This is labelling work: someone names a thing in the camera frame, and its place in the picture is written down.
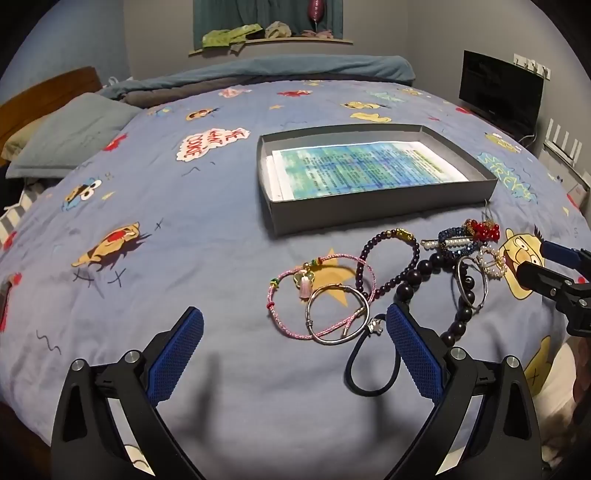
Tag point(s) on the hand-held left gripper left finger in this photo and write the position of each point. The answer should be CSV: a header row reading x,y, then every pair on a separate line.
x,y
178,355

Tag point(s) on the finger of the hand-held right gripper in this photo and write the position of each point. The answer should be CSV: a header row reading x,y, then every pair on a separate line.
x,y
540,276
558,254

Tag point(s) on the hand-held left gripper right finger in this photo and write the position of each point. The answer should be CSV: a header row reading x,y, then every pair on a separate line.
x,y
413,355

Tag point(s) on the red bead gold ornament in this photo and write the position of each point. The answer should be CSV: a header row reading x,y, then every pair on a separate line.
x,y
485,230

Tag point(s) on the silver bangle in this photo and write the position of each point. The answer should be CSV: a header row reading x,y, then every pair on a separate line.
x,y
332,342

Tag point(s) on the thin silver hoop rings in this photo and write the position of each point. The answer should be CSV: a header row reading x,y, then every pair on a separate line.
x,y
455,277

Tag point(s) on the shallow grey cardboard box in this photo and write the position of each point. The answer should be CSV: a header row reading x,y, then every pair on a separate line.
x,y
369,212

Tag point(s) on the beige fleece robe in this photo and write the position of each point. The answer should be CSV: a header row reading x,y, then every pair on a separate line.
x,y
561,392

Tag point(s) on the cartoon printed blue bed sheet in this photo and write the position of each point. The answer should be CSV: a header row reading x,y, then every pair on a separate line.
x,y
184,221

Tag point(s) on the black monitor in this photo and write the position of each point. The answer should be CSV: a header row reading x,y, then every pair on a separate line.
x,y
501,90

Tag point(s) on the blue green printed paper sheet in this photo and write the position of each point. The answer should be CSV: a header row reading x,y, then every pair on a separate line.
x,y
360,168

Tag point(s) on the striped cloth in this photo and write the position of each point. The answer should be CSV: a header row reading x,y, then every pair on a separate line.
x,y
11,221

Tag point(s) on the grey blue pillow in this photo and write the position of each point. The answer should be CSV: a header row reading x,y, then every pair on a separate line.
x,y
74,134

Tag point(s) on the grey blanket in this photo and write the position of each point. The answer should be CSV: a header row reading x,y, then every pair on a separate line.
x,y
157,94

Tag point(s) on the beige pillow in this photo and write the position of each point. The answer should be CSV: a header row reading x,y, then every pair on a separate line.
x,y
23,136

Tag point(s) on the wooden headboard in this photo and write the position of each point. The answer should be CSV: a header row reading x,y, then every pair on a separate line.
x,y
46,90

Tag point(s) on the blue blanket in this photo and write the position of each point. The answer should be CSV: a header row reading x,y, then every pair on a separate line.
x,y
277,69

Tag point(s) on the green cloth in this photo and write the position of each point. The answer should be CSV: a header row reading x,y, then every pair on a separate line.
x,y
226,37

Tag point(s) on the pink small item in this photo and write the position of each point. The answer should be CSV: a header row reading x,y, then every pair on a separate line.
x,y
318,33

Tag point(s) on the beige cloth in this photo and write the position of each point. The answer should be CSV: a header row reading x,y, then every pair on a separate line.
x,y
277,30

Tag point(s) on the dark pink hanging ornament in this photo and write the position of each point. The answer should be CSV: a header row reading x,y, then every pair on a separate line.
x,y
315,11

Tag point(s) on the teal curtain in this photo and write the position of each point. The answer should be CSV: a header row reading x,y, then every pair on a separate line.
x,y
286,11

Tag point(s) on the white wall hooks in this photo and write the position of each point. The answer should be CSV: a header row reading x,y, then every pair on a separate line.
x,y
533,64

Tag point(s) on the wooden wall shelf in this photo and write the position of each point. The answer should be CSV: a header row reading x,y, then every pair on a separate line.
x,y
277,44

